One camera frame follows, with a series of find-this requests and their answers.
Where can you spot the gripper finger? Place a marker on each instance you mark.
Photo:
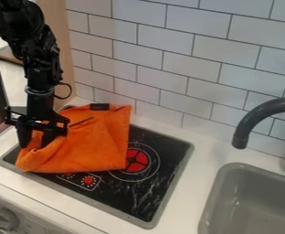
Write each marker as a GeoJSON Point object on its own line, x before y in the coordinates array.
{"type": "Point", "coordinates": [23, 135]}
{"type": "Point", "coordinates": [48, 137]}

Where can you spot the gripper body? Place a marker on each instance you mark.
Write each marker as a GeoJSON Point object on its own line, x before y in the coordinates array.
{"type": "Point", "coordinates": [40, 114]}

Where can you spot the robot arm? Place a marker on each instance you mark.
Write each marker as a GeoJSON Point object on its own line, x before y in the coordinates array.
{"type": "Point", "coordinates": [29, 45]}

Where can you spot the orange cloth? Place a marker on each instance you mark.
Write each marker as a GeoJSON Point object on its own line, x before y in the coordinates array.
{"type": "Point", "coordinates": [90, 141]}

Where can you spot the toy stove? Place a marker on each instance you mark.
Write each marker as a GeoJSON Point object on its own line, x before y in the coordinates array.
{"type": "Point", "coordinates": [120, 173]}

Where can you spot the toy sink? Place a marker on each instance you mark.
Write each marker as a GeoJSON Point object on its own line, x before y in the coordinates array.
{"type": "Point", "coordinates": [250, 202]}

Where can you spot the tap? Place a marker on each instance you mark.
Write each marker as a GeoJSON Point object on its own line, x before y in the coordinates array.
{"type": "Point", "coordinates": [267, 122]}

